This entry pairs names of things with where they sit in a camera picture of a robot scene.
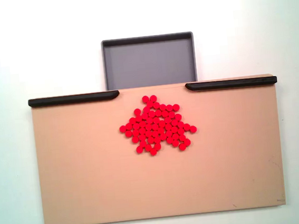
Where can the red cylindrical granules pile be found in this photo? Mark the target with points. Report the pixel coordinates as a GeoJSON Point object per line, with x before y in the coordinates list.
{"type": "Point", "coordinates": [156, 127]}

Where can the grey rectangular container tray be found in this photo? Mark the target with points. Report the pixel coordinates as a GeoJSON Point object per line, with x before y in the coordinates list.
{"type": "Point", "coordinates": [148, 61]}

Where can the beige flat board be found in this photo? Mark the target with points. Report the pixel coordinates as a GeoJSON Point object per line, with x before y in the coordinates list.
{"type": "Point", "coordinates": [90, 162]}

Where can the black edge rail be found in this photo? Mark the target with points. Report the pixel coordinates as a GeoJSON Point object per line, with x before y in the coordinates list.
{"type": "Point", "coordinates": [71, 99]}
{"type": "Point", "coordinates": [231, 83]}

